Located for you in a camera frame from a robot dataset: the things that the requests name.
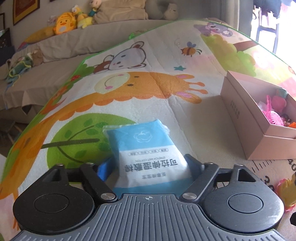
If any orange plastic toy cup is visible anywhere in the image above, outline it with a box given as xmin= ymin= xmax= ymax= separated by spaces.
xmin=288 ymin=122 xmax=296 ymax=128

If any small red figurine doll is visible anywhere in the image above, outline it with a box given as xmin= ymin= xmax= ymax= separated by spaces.
xmin=281 ymin=113 xmax=292 ymax=126

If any small doll plush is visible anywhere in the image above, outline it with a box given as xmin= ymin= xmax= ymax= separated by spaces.
xmin=88 ymin=0 xmax=102 ymax=17

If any green knitted cloth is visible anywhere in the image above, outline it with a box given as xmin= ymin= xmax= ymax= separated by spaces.
xmin=6 ymin=55 xmax=33 ymax=84

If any colourful cartoon play mat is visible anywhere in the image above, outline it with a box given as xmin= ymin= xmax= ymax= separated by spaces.
xmin=0 ymin=18 xmax=296 ymax=202

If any yellow pudding toy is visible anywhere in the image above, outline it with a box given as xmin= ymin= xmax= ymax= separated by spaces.
xmin=275 ymin=173 xmax=296 ymax=212

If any orange tiger plush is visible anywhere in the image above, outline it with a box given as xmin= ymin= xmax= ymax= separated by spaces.
xmin=53 ymin=12 xmax=77 ymax=35

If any blue white cotton pad pack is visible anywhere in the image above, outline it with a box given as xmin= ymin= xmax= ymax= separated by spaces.
xmin=103 ymin=120 xmax=193 ymax=196

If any red gold framed picture left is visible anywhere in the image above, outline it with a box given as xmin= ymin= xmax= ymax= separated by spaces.
xmin=13 ymin=0 xmax=40 ymax=25

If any beige pillow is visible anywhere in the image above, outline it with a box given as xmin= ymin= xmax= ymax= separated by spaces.
xmin=93 ymin=0 xmax=149 ymax=24

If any beige sofa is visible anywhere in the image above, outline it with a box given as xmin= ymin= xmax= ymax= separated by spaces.
xmin=1 ymin=20 xmax=167 ymax=123

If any pink plastic toy basket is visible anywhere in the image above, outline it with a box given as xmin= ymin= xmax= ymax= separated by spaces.
xmin=262 ymin=95 xmax=284 ymax=126

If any yellow duck plush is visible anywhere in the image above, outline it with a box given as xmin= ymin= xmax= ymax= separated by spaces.
xmin=71 ymin=5 xmax=93 ymax=29

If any pink cardboard box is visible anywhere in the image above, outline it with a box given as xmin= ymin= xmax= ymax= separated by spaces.
xmin=220 ymin=71 xmax=295 ymax=160

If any grey neck pillow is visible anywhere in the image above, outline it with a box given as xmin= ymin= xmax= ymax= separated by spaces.
xmin=145 ymin=0 xmax=179 ymax=21

